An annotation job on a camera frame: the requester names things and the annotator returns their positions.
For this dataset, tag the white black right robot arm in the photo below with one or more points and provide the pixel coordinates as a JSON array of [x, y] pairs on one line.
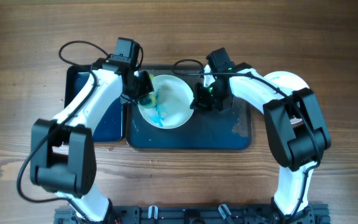
[[296, 130]]

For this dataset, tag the white plate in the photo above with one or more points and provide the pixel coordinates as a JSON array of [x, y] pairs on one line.
[[172, 109]]

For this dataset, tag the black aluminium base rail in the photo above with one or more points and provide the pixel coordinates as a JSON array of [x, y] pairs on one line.
[[256, 213]]

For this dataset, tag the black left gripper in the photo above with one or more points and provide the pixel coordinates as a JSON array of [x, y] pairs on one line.
[[148, 89]]

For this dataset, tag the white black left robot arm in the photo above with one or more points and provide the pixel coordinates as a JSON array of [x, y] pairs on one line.
[[62, 159]]

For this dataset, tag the dark grey serving tray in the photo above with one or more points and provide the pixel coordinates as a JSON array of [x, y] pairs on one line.
[[228, 130]]

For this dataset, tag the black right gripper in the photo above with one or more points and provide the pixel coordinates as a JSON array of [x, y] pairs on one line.
[[202, 98]]

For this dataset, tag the green yellow sponge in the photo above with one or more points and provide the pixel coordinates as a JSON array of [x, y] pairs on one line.
[[149, 100]]

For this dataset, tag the black water tub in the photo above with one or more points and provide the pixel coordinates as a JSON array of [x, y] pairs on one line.
[[111, 127]]

